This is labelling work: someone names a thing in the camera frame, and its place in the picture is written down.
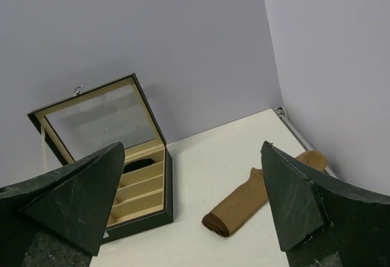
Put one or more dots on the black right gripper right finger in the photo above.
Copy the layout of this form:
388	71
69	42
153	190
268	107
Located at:
358	230

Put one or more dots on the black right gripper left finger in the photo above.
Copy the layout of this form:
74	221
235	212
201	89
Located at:
59	218

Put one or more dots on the rolled black sock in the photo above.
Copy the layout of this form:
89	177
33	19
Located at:
138	164

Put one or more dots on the brown ribbed sock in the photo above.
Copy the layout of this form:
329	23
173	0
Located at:
240	203

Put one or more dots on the black compartment storage box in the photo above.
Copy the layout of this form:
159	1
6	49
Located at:
116	111

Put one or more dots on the aluminium table frame rail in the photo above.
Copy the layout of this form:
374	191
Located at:
309	156

